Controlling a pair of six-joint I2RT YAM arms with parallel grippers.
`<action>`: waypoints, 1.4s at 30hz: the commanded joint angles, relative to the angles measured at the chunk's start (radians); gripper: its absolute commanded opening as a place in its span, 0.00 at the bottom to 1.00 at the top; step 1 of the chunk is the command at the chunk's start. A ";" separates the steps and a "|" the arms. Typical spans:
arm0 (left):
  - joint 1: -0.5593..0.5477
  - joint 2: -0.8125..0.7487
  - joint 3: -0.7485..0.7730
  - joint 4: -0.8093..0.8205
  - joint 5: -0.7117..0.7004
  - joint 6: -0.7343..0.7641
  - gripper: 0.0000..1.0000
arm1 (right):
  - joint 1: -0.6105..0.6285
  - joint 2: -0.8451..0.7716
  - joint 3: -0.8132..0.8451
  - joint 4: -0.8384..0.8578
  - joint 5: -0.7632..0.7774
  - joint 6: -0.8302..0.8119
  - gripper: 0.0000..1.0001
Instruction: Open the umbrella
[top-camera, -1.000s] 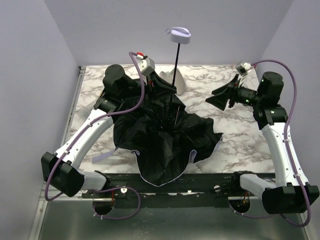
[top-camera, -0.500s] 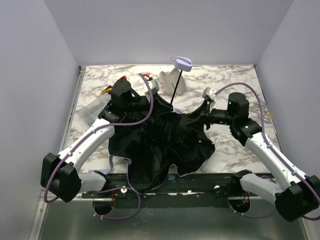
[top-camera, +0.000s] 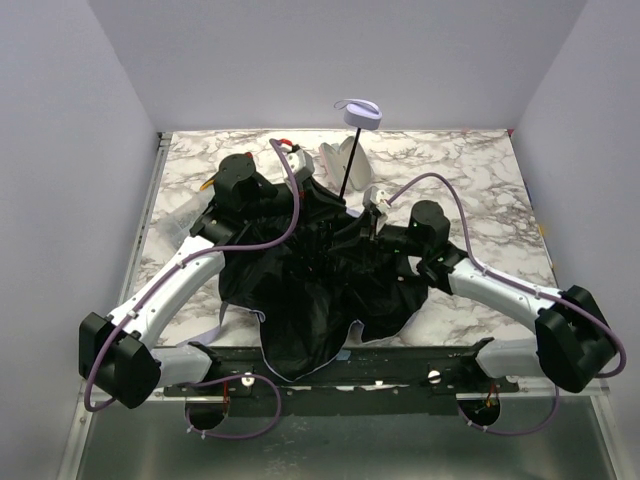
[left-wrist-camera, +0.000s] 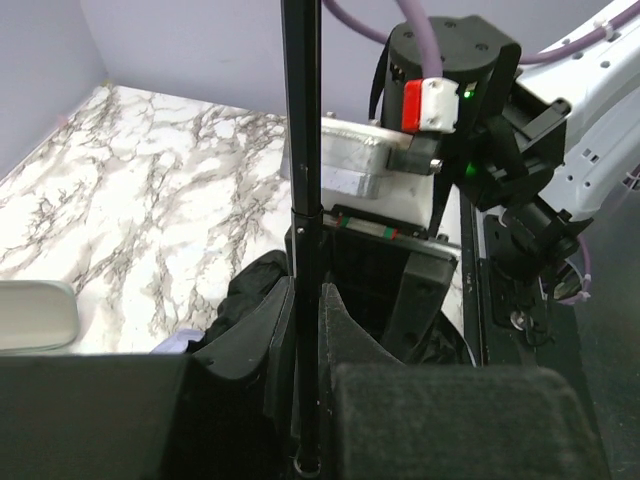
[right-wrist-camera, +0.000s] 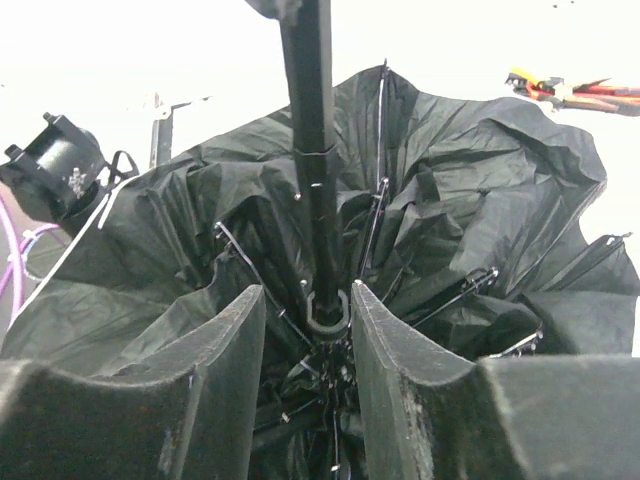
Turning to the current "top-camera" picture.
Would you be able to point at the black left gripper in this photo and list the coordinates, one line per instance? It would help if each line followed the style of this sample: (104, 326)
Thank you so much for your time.
(310, 198)

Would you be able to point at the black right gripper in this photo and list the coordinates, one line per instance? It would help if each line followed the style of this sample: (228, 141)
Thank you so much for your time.
(367, 228)

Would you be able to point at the pink umbrella case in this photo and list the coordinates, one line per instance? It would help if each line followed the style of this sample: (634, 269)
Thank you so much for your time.
(337, 157)

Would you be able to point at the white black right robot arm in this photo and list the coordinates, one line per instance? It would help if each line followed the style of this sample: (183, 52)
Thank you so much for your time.
(571, 342)

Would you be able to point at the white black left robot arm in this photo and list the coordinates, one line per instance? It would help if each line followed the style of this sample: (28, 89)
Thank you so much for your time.
(116, 351)

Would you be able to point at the yellow black pliers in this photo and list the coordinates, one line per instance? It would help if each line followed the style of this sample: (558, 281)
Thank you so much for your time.
(207, 184)

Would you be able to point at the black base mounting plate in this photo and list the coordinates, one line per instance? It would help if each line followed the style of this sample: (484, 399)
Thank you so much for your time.
(440, 370)

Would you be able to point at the clear plastic screw box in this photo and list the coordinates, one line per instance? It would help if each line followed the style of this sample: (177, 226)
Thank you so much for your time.
(175, 226)

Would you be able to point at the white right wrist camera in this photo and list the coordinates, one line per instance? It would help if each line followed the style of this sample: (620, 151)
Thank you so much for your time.
(377, 202)

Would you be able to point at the aluminium frame rail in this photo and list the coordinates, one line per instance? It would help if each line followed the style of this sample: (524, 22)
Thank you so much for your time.
(540, 387)

